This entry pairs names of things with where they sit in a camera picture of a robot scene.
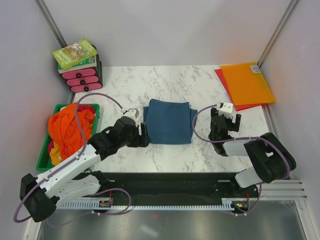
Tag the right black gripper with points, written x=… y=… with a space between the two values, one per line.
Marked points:
x=232 y=126

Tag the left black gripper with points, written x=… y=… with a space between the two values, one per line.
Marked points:
x=142 y=140

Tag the blue polo shirt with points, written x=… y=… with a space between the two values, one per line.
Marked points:
x=169 y=123

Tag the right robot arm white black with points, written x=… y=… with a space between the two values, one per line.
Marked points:
x=269 y=158

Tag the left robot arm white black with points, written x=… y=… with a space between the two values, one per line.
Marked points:
x=42 y=194

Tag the red plastic folder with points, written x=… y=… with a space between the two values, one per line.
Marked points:
x=221 y=77

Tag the orange plastic folder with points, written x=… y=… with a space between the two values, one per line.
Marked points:
x=247 y=85

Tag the orange shirt in bin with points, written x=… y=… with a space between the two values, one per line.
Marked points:
x=70 y=126

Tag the black pink drawer organizer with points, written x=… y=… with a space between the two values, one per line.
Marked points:
x=85 y=80

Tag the yellow shirt in bin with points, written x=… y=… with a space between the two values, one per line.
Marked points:
x=55 y=155

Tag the dark green book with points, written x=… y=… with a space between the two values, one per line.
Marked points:
x=88 y=63

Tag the light green book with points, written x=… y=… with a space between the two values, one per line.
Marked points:
x=75 y=53

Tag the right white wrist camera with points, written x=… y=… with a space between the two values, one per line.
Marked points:
x=226 y=109

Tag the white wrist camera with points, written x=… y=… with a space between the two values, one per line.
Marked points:
x=226 y=109
x=132 y=113

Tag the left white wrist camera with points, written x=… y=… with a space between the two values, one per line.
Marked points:
x=132 y=113

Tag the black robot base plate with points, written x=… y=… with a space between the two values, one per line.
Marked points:
x=172 y=189

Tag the grey slotted cable duct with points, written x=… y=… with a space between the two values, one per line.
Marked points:
x=103 y=204

